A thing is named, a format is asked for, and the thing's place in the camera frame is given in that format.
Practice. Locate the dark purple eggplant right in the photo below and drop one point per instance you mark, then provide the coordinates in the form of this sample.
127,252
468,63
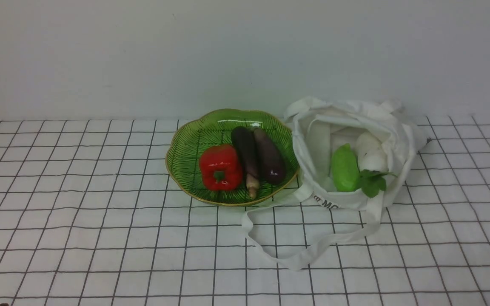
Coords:
272,166

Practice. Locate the green leaf-shaped plate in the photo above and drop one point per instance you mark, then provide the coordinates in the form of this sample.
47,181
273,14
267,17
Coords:
193,138

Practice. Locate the dark purple eggplant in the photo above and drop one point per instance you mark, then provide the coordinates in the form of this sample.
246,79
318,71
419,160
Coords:
245,145
272,166

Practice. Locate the green cucumber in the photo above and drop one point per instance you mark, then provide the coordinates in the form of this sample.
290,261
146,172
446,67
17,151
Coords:
345,170

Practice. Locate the dark purple eggplant left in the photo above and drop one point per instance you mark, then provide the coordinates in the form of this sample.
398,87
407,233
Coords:
245,145

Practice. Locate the white radish with leaves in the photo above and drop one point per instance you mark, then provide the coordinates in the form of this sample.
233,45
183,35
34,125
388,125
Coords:
373,165

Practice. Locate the white checkered tablecloth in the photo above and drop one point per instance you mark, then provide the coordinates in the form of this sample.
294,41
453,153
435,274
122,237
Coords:
90,217

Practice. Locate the red bell pepper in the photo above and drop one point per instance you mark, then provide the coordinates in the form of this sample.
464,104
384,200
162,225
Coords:
220,168

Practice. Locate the white cloth tote bag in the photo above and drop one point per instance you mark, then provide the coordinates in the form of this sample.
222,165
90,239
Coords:
317,128

